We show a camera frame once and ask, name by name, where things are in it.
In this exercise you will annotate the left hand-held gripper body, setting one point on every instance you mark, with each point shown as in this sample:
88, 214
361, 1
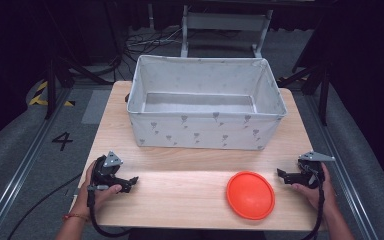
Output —
104, 173

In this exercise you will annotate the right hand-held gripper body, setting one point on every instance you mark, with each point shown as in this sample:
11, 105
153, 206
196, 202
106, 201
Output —
310, 173

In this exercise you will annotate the person's left hand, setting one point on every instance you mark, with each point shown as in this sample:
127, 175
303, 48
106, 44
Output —
96, 198

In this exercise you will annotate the person's right hand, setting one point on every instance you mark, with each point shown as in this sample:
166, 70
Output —
320, 198

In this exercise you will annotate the orange round plastic lid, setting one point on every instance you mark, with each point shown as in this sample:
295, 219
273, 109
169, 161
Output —
250, 195

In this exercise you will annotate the grey patterned fabric storage box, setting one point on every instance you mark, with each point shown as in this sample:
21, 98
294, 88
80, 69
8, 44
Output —
206, 131

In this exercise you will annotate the black tripod stand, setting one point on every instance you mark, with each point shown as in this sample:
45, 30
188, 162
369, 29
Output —
61, 71
318, 81

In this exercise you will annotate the yellow black hazard tape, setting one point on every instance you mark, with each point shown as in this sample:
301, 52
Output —
40, 96

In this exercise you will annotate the grey metal floor rail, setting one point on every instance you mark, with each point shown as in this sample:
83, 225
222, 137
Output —
343, 173
23, 166

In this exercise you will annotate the grey metal frame stand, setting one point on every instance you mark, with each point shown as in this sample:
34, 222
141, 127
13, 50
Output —
225, 21

